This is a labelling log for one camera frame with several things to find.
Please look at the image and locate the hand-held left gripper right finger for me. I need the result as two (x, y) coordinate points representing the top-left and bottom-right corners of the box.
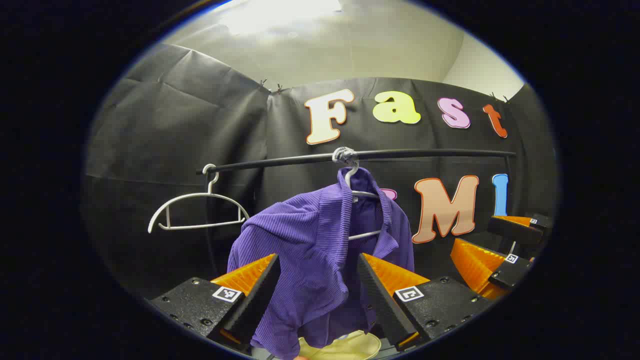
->
(356, 252), (493, 351)

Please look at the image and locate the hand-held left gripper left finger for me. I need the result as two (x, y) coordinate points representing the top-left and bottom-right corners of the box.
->
(150, 253), (282, 352)

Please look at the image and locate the cream laundry hamper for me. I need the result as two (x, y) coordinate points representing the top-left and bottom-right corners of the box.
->
(298, 330), (382, 360)

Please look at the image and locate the purple ribbed shirt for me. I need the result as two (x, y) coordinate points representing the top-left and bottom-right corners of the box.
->
(227, 167), (416, 360)

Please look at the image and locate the white clothes hanger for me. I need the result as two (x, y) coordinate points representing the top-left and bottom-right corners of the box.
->
(343, 162), (384, 242)
(147, 163), (251, 234)

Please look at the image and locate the black clothes rack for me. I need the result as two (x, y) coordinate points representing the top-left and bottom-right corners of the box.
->
(196, 148), (518, 278)

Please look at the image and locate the black backdrop cloth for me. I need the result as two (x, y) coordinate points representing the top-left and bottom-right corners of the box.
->
(82, 42), (558, 301)

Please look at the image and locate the ceiling light panel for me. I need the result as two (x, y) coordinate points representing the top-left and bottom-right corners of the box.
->
(220, 0), (343, 36)

